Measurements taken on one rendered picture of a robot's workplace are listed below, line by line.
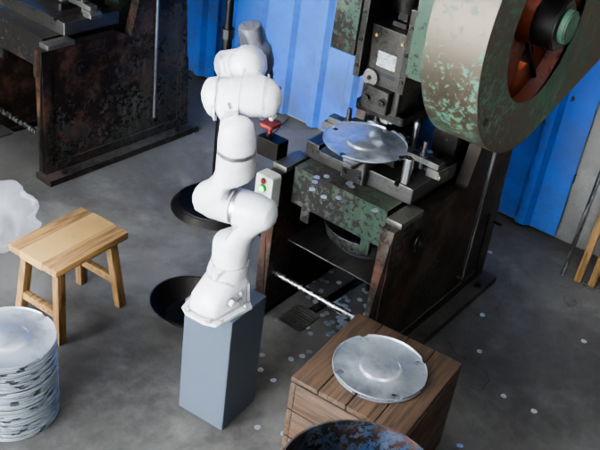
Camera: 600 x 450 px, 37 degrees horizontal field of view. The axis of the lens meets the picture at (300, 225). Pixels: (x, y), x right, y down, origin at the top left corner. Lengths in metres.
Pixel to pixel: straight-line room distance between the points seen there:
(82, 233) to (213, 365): 0.75
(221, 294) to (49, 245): 0.78
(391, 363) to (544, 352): 0.98
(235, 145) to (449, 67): 0.61
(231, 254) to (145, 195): 1.55
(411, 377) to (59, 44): 2.12
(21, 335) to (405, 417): 1.18
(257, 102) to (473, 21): 0.60
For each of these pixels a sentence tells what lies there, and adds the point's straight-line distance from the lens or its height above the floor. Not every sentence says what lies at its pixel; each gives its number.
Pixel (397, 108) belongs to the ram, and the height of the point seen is 0.92.
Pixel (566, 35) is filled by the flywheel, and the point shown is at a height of 1.31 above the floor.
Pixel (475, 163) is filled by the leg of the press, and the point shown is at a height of 0.69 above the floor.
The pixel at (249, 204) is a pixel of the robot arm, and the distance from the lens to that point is 2.50.
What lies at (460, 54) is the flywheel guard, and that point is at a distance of 2.41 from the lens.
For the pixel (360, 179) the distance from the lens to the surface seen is 3.01.
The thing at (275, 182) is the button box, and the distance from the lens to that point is 3.05.
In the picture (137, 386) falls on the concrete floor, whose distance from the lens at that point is 3.10.
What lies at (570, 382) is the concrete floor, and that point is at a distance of 3.48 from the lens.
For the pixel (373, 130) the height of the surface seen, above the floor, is 0.78.
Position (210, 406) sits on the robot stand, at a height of 0.08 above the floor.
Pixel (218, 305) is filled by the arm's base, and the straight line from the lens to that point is 2.63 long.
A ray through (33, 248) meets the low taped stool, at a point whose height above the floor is 0.33.
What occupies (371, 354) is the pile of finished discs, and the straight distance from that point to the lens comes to 2.76.
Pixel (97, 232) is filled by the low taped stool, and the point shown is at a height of 0.33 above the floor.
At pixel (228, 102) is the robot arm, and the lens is 2.40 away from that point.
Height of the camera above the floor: 2.13
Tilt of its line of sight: 32 degrees down
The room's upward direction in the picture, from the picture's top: 8 degrees clockwise
